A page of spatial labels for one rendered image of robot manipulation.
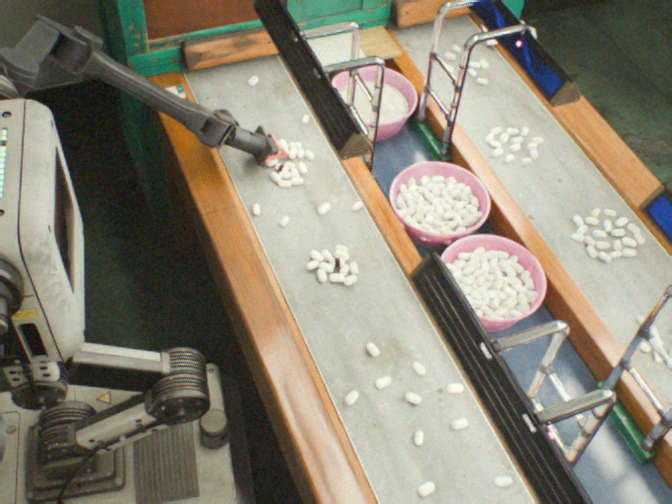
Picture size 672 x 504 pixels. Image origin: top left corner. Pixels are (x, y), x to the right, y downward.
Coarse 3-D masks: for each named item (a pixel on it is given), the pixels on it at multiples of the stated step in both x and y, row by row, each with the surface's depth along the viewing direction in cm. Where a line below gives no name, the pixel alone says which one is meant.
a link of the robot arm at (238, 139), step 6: (234, 132) 208; (240, 132) 209; (246, 132) 211; (228, 138) 209; (234, 138) 208; (240, 138) 209; (246, 138) 210; (228, 144) 209; (234, 144) 209; (240, 144) 210; (246, 144) 211; (240, 150) 213
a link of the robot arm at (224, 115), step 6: (216, 114) 203; (222, 114) 206; (228, 114) 214; (222, 120) 203; (228, 120) 205; (234, 120) 213; (234, 126) 206; (228, 132) 207; (222, 138) 208; (204, 144) 206; (222, 144) 208
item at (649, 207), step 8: (664, 184) 173; (656, 192) 174; (664, 192) 173; (648, 200) 175; (656, 200) 174; (664, 200) 173; (640, 208) 177; (648, 208) 175; (656, 208) 174; (664, 208) 173; (648, 216) 175; (656, 216) 174; (664, 216) 173; (656, 224) 174; (664, 224) 172; (664, 232) 172; (664, 240) 172
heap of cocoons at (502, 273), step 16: (464, 256) 206; (480, 256) 206; (496, 256) 207; (512, 256) 207; (464, 272) 203; (480, 272) 203; (496, 272) 203; (512, 272) 203; (528, 272) 204; (464, 288) 199; (480, 288) 200; (496, 288) 200; (512, 288) 202; (528, 288) 201; (480, 304) 197; (496, 304) 196; (512, 304) 198; (528, 304) 199
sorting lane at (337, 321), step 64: (256, 64) 250; (256, 128) 232; (256, 192) 216; (320, 192) 217; (384, 256) 205; (320, 320) 191; (384, 320) 192; (448, 384) 182; (384, 448) 171; (448, 448) 172
